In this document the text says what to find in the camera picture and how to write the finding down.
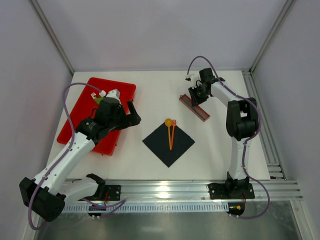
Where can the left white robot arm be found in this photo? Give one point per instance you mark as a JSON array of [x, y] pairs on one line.
[[45, 194]]

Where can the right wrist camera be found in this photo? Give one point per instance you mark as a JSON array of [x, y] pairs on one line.
[[192, 77]]

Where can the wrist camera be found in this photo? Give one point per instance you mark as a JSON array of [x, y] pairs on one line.
[[192, 77], [115, 93]]

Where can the yellow plastic spoon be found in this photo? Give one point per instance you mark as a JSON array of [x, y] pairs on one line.
[[168, 123]]

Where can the perforated cable duct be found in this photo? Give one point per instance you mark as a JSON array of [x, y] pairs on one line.
[[149, 207]]

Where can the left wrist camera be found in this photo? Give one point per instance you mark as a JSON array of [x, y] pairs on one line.
[[115, 93]]

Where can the right aluminium frame post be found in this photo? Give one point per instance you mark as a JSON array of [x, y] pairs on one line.
[[272, 33]]

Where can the aluminium mounting rail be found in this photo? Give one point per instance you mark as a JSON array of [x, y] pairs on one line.
[[198, 190]]

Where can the orange plastic fork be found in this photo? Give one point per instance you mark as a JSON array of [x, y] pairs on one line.
[[174, 123]]

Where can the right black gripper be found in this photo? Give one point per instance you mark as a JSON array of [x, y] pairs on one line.
[[196, 93]]

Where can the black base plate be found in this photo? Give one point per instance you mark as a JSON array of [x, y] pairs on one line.
[[219, 191], [108, 193]]

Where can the brown utensil holder box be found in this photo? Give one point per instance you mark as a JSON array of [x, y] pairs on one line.
[[182, 98]]

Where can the red plastic tray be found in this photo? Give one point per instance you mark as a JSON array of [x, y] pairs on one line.
[[85, 104]]

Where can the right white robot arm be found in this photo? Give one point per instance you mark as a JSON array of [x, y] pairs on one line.
[[242, 125]]

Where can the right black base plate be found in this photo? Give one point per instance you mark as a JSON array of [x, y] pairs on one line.
[[219, 191]]

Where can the left aluminium frame post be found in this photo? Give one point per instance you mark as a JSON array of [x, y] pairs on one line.
[[51, 34]]

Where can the teal plastic knife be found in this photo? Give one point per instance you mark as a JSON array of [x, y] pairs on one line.
[[197, 110]]

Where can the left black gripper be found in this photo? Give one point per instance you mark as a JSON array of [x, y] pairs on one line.
[[129, 120]]

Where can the aluminium frame post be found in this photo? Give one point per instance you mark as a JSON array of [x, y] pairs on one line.
[[272, 33], [51, 34]]

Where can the black paper napkin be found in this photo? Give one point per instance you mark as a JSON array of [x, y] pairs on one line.
[[158, 143]]

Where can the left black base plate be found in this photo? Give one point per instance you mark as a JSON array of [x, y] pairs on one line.
[[108, 193]]

